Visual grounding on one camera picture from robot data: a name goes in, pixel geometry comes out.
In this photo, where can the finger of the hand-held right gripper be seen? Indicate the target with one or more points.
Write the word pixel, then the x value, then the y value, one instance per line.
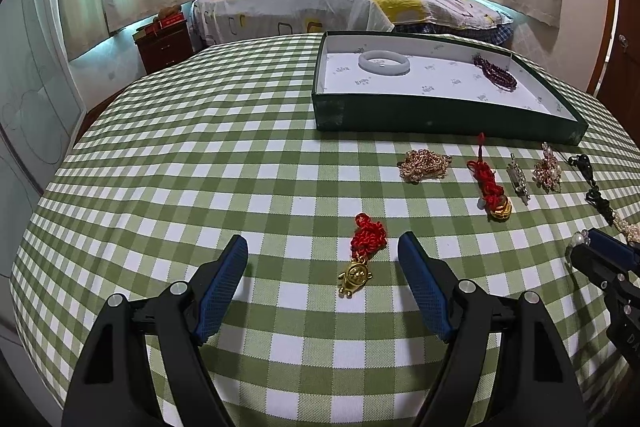
pixel 592 264
pixel 607 241

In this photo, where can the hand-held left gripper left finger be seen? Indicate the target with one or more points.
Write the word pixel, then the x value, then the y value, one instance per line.
pixel 222 287

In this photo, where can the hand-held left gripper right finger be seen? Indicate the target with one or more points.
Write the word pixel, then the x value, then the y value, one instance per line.
pixel 425 282

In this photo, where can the silver rhinestone brooch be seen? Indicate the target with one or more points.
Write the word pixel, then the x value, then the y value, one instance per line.
pixel 517 179

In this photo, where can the dark green jewelry box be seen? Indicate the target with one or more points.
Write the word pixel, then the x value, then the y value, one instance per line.
pixel 350 112

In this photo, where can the white jade bangle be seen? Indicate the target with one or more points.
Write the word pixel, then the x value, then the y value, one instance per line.
pixel 385 71

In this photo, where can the green checkered tablecloth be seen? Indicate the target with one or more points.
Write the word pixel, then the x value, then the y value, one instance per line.
pixel 200 157

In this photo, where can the brown wooden door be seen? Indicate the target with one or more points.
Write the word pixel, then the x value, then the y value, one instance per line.
pixel 627 7

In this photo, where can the blue plaid bed skirt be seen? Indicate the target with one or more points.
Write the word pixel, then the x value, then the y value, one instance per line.
pixel 480 34

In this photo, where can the dark wooden nightstand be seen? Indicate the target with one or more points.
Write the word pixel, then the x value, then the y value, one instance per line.
pixel 165 49

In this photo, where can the red gift box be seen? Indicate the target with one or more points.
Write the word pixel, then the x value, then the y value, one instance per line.
pixel 169 22

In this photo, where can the frosted glass wardrobe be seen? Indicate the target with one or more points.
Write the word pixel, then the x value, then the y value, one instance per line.
pixel 35 82

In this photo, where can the brown stuffed toy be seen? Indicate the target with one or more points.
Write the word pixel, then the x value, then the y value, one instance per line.
pixel 169 12

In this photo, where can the patterned white bedspread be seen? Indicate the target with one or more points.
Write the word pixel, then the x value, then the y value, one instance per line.
pixel 300 7

